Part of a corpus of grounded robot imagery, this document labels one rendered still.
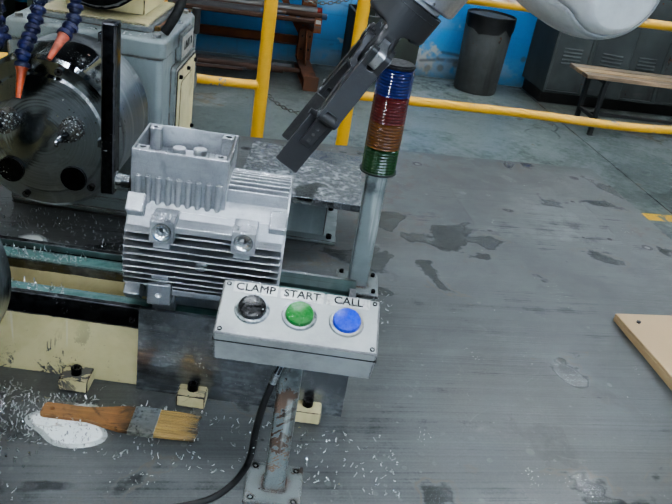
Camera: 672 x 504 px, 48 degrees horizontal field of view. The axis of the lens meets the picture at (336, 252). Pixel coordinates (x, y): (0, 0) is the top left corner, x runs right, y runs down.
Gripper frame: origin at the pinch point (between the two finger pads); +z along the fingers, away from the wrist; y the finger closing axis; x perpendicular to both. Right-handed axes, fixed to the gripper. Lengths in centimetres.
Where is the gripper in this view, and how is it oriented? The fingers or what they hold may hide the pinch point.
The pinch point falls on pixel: (302, 135)
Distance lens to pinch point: 90.6
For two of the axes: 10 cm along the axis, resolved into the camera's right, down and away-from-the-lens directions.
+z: -6.3, 6.8, 3.7
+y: -0.3, 4.6, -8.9
